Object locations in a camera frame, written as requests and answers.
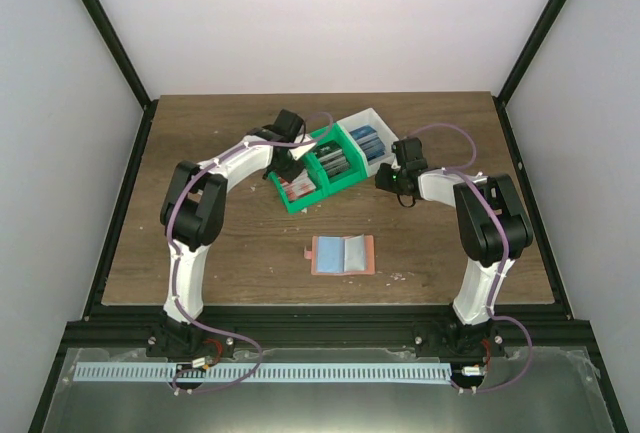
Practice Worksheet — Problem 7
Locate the pink leather card holder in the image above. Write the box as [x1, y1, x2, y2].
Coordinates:
[304, 235, 376, 276]

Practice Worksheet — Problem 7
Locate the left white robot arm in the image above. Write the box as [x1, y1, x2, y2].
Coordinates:
[160, 110, 313, 357]

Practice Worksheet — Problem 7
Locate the red white card stack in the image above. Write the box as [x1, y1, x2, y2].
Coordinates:
[278, 173, 316, 202]

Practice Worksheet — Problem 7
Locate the black card stack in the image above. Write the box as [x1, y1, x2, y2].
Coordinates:
[312, 140, 351, 180]

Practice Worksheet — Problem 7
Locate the blue card stack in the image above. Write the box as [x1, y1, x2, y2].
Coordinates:
[349, 125, 387, 163]

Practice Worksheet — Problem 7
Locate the left green bin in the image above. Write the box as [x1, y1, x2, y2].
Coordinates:
[268, 154, 328, 214]

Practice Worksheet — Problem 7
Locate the green bin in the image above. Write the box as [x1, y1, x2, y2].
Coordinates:
[303, 125, 367, 196]
[268, 154, 328, 214]

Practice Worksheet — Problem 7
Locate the middle green bin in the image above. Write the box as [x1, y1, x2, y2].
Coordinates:
[303, 125, 367, 196]

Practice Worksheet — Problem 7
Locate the white bin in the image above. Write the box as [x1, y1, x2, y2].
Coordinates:
[338, 108, 399, 177]

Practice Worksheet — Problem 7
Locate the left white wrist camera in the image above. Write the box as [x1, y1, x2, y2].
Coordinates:
[289, 139, 317, 161]

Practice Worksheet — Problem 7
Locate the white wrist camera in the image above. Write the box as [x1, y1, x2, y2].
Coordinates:
[391, 142, 398, 163]
[289, 139, 317, 161]

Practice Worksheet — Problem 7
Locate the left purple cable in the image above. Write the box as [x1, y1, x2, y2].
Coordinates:
[166, 111, 335, 397]

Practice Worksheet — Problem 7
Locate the purple cable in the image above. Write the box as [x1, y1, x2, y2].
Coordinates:
[407, 123, 532, 395]
[166, 111, 335, 397]

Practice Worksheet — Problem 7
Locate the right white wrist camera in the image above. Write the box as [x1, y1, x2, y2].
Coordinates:
[391, 142, 398, 163]

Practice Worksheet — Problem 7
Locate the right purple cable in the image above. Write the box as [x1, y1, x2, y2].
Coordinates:
[407, 123, 532, 395]

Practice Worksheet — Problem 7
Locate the light blue cable duct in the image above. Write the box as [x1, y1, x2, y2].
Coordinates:
[72, 362, 452, 386]

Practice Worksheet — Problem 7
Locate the black aluminium front rail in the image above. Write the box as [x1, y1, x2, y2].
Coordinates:
[61, 305, 595, 358]

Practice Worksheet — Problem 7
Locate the right black frame post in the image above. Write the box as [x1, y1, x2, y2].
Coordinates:
[497, 0, 596, 109]

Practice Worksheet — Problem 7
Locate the black frame post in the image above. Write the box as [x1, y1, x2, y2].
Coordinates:
[53, 0, 153, 110]
[497, 0, 596, 109]

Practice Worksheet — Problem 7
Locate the left black frame post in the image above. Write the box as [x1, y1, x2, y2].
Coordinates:
[53, 0, 153, 110]

